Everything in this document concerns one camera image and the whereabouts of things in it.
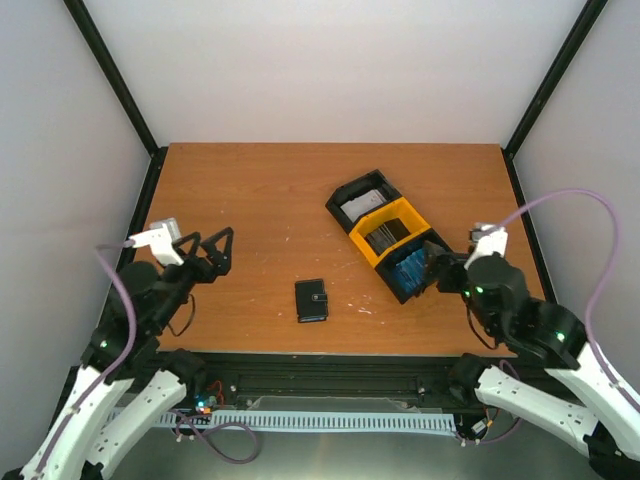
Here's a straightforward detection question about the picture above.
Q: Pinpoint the green led circuit board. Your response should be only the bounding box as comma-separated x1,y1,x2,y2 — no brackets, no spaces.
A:
194,391,225,415

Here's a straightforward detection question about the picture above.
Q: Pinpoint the white cards stack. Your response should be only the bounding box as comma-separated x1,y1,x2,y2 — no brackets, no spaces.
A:
341,189,387,223

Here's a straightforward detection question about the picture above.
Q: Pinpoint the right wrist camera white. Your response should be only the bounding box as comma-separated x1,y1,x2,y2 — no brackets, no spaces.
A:
464,222,508,270

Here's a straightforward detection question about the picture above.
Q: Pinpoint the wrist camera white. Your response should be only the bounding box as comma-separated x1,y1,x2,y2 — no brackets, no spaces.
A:
124,217,184,267
464,222,508,270

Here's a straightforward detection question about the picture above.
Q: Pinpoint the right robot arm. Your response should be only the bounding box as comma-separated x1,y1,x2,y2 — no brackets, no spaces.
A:
423,242,639,479

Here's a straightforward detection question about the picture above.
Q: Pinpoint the black cards stack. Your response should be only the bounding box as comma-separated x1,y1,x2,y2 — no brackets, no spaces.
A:
365,218,410,256

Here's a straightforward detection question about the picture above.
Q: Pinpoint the blue cards stack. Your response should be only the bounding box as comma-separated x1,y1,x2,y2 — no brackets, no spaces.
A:
392,250,426,295

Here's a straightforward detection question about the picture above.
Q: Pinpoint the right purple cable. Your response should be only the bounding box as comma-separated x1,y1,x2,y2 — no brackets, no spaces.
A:
492,188,640,416

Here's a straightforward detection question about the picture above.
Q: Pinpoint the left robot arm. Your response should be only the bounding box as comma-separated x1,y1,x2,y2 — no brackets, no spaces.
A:
3,218,234,479

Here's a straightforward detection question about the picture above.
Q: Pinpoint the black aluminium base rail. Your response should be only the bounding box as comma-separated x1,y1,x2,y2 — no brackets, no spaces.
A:
74,352,599,411

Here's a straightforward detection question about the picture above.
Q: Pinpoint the black frame post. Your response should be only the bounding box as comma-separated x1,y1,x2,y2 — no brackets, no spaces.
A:
62,0,169,156
503,0,610,156

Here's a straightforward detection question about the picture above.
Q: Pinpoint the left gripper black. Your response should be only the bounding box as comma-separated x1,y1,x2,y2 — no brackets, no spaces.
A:
151,226,236,330

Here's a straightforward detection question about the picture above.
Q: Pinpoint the yellow bin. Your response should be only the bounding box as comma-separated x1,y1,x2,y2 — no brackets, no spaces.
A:
349,197,431,268

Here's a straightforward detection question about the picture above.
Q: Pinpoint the black bin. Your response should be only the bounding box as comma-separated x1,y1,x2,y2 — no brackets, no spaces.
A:
375,229,450,304
325,169,401,233

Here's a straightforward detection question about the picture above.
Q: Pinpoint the left black frame post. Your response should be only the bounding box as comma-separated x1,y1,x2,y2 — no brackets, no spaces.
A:
62,0,169,156

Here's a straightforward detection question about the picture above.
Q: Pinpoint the black leather card holder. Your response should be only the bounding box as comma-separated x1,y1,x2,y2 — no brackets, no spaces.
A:
294,279,329,323

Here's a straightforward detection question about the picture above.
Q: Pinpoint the right black frame post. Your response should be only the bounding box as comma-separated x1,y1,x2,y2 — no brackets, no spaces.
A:
503,0,610,156

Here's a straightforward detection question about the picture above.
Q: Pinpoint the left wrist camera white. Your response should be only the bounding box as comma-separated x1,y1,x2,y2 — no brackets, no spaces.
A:
124,217,184,267

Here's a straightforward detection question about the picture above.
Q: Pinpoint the light blue cable duct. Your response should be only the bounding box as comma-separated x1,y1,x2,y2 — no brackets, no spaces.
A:
193,410,457,437

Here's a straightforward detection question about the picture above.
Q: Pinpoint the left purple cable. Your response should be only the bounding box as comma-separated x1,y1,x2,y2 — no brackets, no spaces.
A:
29,242,139,479

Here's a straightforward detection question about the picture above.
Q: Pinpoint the purple cable loop bottom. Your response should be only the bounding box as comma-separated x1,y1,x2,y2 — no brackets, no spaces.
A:
172,409,261,464

